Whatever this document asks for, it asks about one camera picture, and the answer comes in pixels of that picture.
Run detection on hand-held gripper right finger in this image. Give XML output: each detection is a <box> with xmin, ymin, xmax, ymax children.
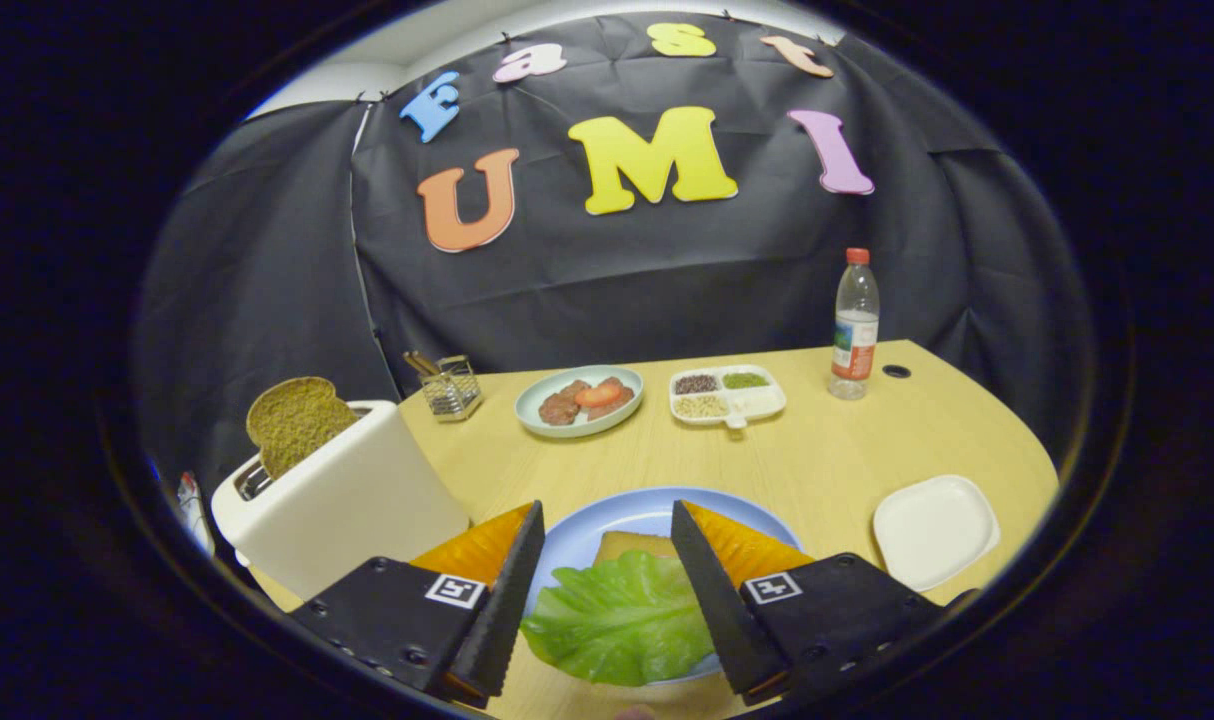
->
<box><xmin>670</xmin><ymin>500</ymin><xmax>953</xmax><ymax>706</ymax></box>

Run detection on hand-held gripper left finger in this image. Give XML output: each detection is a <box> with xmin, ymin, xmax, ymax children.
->
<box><xmin>289</xmin><ymin>500</ymin><xmax>547</xmax><ymax>706</ymax></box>

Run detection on green lettuce leaf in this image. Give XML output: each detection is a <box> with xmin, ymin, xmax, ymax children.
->
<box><xmin>520</xmin><ymin>548</ymin><xmax>718</xmax><ymax>687</ymax></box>

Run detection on brown toast slice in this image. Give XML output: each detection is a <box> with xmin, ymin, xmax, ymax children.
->
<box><xmin>245</xmin><ymin>376</ymin><xmax>360</xmax><ymax>481</ymax></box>

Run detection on bread slice under ham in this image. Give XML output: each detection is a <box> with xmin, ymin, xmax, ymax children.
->
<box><xmin>594</xmin><ymin>531</ymin><xmax>680</xmax><ymax>563</ymax></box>

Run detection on blue round plate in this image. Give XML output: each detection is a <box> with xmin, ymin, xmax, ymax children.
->
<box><xmin>522</xmin><ymin>487</ymin><xmax>803</xmax><ymax>686</ymax></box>

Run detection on white toaster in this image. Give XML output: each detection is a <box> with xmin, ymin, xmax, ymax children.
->
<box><xmin>210</xmin><ymin>400</ymin><xmax>471</xmax><ymax>601</ymax></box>

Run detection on pale green round plate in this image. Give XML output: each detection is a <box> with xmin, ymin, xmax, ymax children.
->
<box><xmin>514</xmin><ymin>365</ymin><xmax>645</xmax><ymax>439</ymax></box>

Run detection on white divided condiment tray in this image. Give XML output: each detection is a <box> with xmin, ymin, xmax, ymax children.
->
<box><xmin>668</xmin><ymin>365</ymin><xmax>788</xmax><ymax>430</ymax></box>

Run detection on brown meat slices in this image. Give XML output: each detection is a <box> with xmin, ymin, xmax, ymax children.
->
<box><xmin>539</xmin><ymin>380</ymin><xmax>635</xmax><ymax>426</ymax></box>

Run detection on white square plate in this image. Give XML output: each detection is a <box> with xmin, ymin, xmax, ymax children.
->
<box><xmin>872</xmin><ymin>474</ymin><xmax>1002</xmax><ymax>593</ymax></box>

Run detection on clear plastic bottle red cap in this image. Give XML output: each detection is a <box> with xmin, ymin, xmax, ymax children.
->
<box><xmin>828</xmin><ymin>248</ymin><xmax>881</xmax><ymax>402</ymax></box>

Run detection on white and red device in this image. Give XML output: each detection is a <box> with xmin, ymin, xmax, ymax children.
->
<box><xmin>175</xmin><ymin>472</ymin><xmax>216</xmax><ymax>556</ymax></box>

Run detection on black backdrop cloth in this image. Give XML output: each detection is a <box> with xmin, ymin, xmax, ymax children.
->
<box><xmin>132</xmin><ymin>10</ymin><xmax>1098</xmax><ymax>481</ymax></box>

